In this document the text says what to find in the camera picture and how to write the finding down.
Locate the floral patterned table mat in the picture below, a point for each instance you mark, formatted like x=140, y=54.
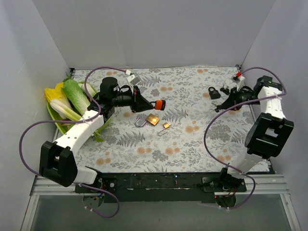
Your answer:
x=196, y=140

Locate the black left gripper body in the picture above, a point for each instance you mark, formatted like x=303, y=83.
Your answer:
x=135, y=100

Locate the orange and black padlock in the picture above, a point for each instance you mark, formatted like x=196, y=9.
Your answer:
x=159, y=105

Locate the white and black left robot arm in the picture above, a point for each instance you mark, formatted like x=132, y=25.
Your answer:
x=57, y=159

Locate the napa cabbage toy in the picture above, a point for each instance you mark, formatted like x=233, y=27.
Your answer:
x=76, y=96

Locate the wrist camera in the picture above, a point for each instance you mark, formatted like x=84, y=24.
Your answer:
x=132, y=79
x=238, y=78

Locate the bok choy toy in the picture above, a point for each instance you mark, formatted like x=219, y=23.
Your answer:
x=87, y=89

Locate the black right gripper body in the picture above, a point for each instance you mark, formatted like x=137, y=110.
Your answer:
x=235, y=98

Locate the aluminium frame rail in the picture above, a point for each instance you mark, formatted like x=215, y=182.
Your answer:
x=162, y=202

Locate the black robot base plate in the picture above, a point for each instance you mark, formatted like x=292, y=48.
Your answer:
x=167, y=187

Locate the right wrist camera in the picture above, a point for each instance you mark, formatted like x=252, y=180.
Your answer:
x=238, y=78

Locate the green vegetable tray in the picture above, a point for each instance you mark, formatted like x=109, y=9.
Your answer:
x=65, y=126

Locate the black-headed key bunch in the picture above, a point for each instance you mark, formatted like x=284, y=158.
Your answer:
x=225, y=90

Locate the large brass padlock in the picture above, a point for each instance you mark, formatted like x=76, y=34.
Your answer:
x=151, y=118

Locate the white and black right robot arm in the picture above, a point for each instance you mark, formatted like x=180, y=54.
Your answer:
x=267, y=136

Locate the yellow-leaf cabbage toy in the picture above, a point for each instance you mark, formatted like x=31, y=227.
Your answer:
x=59, y=102

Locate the black Kaijing padlock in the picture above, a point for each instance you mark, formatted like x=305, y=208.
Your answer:
x=213, y=93

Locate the small brass padlock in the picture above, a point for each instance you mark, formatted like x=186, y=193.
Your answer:
x=164, y=130

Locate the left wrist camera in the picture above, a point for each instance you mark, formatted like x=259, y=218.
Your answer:
x=132, y=79

